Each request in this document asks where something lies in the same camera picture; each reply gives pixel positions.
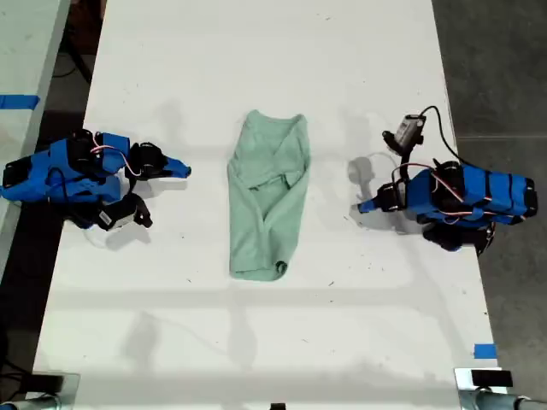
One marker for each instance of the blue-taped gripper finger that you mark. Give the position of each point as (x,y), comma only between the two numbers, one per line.
(178,163)
(368,203)
(367,210)
(177,173)

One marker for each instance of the pale green T-shirt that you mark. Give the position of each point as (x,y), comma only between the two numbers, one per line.
(265,213)

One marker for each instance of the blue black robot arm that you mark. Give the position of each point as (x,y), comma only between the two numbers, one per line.
(34,179)
(491,188)

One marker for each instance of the long blue tape strip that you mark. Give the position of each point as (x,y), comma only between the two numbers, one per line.
(17,102)

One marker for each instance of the white side table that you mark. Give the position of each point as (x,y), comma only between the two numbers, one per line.
(25,51)

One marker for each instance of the short blue tape piece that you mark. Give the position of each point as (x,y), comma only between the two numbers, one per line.
(485,351)

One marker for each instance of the small black box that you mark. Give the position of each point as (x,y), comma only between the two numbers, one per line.
(491,378)
(48,382)

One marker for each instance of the metal table clamp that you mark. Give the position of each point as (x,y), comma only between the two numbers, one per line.
(463,395)
(70,390)

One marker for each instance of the black camera box white label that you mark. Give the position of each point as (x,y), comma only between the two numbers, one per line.
(117,215)

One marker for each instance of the grey black camera box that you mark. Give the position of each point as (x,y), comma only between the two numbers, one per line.
(408,128)

